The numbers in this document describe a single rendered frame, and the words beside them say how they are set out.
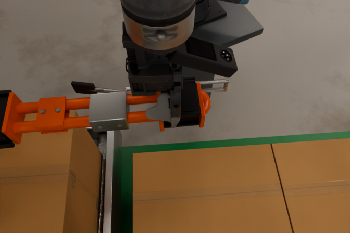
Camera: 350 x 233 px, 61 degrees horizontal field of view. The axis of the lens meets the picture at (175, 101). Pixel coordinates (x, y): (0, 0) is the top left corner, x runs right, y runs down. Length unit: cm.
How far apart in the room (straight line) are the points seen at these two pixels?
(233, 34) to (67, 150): 86
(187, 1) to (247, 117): 172
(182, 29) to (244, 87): 179
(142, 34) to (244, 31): 107
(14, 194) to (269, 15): 224
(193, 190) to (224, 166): 17
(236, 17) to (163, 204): 88
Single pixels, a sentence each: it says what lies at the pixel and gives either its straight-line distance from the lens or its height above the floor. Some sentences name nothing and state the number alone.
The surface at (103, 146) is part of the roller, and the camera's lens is 133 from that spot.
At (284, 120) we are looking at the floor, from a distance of 208.
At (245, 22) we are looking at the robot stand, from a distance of 145.
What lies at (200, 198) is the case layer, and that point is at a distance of 124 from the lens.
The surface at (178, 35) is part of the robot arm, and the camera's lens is 37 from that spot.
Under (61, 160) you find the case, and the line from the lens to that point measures 91.
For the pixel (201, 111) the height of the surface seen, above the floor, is 128.
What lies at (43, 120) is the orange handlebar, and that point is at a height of 127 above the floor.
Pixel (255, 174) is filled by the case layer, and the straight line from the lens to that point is 130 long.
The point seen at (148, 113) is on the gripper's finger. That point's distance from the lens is 51.
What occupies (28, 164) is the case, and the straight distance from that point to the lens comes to 94.
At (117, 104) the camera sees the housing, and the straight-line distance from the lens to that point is 57.
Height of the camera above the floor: 175
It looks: 60 degrees down
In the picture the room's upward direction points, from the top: straight up
